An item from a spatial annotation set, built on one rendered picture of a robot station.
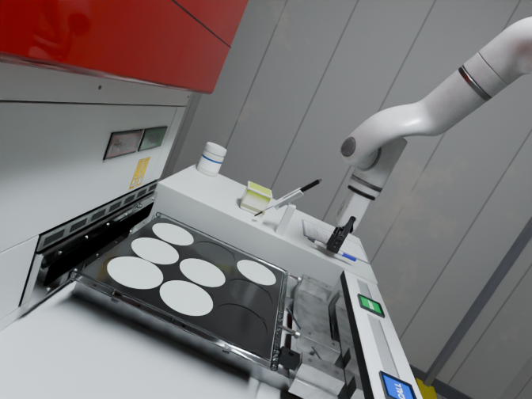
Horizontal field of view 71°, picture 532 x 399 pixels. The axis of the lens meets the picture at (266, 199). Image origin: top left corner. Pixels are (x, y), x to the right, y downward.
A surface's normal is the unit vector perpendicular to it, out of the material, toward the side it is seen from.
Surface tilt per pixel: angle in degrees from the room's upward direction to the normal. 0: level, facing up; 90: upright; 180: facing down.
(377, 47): 90
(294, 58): 90
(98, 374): 0
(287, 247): 90
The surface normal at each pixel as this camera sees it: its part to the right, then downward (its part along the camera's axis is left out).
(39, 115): 0.91, 0.42
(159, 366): 0.40, -0.88
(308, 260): -0.11, 0.23
